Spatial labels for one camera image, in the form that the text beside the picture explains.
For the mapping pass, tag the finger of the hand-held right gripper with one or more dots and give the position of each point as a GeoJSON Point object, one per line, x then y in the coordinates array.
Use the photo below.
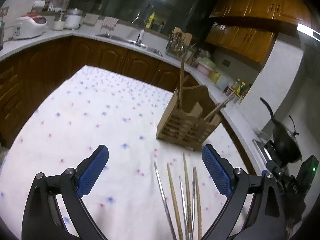
{"type": "Point", "coordinates": [278, 171]}

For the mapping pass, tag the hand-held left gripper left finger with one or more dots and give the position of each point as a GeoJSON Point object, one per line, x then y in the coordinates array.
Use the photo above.
{"type": "Point", "coordinates": [92, 171]}

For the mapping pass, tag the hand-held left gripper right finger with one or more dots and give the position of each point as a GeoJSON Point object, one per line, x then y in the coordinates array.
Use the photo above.
{"type": "Point", "coordinates": [217, 171]}

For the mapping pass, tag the metal chopstick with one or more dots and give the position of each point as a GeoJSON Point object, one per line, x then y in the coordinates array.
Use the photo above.
{"type": "Point", "coordinates": [164, 200]}
{"type": "Point", "coordinates": [192, 205]}
{"type": "Point", "coordinates": [184, 210]}

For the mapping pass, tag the wooden utensil holder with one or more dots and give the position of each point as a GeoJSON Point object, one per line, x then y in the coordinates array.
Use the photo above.
{"type": "Point", "coordinates": [185, 130]}

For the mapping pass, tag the dish rack with utensils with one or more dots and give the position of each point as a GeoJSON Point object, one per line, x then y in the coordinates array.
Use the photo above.
{"type": "Point", "coordinates": [180, 48]}

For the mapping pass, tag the gas stove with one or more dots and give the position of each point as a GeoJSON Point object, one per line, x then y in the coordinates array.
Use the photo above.
{"type": "Point", "coordinates": [267, 152]}

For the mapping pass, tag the black wok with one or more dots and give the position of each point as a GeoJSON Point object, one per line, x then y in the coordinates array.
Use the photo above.
{"type": "Point", "coordinates": [285, 140]}

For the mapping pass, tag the white floral tablecloth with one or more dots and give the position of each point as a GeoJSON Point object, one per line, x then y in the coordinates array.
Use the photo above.
{"type": "Point", "coordinates": [87, 120]}

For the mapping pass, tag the cooking oil bottles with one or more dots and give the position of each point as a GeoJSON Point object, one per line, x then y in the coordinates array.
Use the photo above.
{"type": "Point", "coordinates": [241, 87]}

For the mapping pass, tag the clear plastic pitcher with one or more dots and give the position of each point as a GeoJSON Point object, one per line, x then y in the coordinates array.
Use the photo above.
{"type": "Point", "coordinates": [223, 83]}

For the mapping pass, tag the green and pink bowl stack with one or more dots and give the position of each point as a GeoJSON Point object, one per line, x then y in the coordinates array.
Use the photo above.
{"type": "Point", "coordinates": [207, 66]}

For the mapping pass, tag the wooden base cabinets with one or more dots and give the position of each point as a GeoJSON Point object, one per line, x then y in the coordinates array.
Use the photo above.
{"type": "Point", "coordinates": [112, 55]}

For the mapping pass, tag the range hood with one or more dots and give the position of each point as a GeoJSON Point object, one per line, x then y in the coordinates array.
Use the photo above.
{"type": "Point", "coordinates": [310, 55]}

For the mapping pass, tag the steel sink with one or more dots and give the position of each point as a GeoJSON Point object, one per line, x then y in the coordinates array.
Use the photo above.
{"type": "Point", "coordinates": [130, 42]}

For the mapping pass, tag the speckled kitchen countertop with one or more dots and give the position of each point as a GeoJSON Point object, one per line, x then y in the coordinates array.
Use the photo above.
{"type": "Point", "coordinates": [82, 33]}

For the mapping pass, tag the wooden cutting boards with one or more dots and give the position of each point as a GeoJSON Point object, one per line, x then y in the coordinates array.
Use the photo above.
{"type": "Point", "coordinates": [181, 33]}

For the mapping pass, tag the kitchen faucet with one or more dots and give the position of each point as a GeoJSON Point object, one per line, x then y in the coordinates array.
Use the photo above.
{"type": "Point", "coordinates": [141, 33]}

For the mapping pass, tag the pink towel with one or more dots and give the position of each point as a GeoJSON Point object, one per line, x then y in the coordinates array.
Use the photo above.
{"type": "Point", "coordinates": [109, 23]}

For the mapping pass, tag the beige dishcloth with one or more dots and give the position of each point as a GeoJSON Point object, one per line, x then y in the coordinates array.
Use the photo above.
{"type": "Point", "coordinates": [91, 19]}

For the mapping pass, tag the white pot with metal lid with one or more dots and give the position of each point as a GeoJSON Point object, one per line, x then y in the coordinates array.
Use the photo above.
{"type": "Point", "coordinates": [73, 20]}

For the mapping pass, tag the glass jar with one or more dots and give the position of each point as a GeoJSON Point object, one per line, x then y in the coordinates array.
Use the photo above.
{"type": "Point", "coordinates": [59, 22]}

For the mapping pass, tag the white and red rice cooker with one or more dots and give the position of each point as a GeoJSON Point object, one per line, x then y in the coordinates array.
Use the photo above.
{"type": "Point", "coordinates": [31, 26]}

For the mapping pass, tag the yellow bottle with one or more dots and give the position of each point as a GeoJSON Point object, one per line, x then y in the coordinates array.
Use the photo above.
{"type": "Point", "coordinates": [151, 21]}

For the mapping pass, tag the steel electric kettle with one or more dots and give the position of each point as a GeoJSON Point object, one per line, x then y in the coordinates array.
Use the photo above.
{"type": "Point", "coordinates": [1, 35]}

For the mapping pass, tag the dark kitchen window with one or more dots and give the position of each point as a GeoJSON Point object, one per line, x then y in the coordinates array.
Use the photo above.
{"type": "Point", "coordinates": [120, 0]}

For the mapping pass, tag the white paper towel roll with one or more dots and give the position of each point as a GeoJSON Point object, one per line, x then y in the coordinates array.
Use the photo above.
{"type": "Point", "coordinates": [39, 6]}

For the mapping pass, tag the wall switch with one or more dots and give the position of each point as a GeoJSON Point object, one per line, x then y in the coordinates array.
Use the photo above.
{"type": "Point", "coordinates": [226, 63]}

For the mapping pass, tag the wooden wall cabinets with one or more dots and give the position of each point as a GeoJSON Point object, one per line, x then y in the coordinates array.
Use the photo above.
{"type": "Point", "coordinates": [250, 35]}

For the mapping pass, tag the wall socket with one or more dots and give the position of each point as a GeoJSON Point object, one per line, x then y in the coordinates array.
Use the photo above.
{"type": "Point", "coordinates": [4, 11]}

